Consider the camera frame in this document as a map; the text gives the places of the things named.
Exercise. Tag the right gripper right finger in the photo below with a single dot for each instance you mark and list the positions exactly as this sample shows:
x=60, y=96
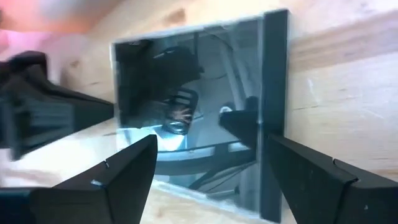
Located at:
x=311, y=186

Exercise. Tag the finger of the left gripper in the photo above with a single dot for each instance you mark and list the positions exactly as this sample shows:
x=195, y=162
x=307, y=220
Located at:
x=93, y=112

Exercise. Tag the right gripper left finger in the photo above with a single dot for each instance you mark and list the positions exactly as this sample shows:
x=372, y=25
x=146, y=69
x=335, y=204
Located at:
x=124, y=186

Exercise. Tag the clear jewel case black tray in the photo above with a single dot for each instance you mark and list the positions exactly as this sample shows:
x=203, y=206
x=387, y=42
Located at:
x=217, y=77

